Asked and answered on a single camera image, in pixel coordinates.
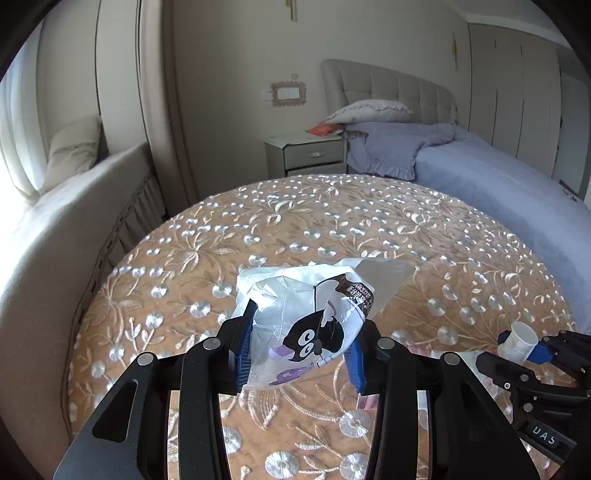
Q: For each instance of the lavender ruffled blanket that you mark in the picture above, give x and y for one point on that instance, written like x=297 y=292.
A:
x=392 y=147

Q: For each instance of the beige padded bed headboard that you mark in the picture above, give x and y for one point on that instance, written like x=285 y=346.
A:
x=392 y=87

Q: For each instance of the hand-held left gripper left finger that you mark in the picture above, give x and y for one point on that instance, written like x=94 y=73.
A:
x=242 y=350

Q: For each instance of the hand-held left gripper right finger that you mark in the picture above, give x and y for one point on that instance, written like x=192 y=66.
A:
x=358 y=369

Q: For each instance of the sheer white curtain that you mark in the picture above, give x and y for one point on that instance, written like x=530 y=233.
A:
x=18 y=129

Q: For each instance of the white cartoon print bag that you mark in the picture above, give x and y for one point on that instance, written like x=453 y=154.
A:
x=295 y=300

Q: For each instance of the embroidered beige round tablecloth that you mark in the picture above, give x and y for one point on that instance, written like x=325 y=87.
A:
x=323 y=221

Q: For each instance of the cream cushion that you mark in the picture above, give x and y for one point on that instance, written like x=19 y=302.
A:
x=74 y=147

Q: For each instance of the red envelope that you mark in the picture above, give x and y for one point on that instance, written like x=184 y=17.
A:
x=323 y=130

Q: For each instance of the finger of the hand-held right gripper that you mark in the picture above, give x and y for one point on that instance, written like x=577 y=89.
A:
x=542 y=354
x=501 y=367

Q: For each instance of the beige wardrobe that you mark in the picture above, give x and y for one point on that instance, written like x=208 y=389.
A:
x=521 y=101

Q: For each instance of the pink framed wall switch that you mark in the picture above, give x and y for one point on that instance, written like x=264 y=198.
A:
x=288 y=93

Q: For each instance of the beige window bench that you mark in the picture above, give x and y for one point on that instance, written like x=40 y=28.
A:
x=60 y=240

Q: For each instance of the gold wall ornament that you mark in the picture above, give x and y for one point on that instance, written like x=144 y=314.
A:
x=455 y=50
x=292 y=9

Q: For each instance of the ruffled grey pillow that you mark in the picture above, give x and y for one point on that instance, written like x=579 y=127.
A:
x=369 y=111

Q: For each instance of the small white cup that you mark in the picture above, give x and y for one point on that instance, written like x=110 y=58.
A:
x=519 y=339

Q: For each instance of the beige nightstand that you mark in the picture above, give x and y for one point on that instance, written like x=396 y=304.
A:
x=309 y=154

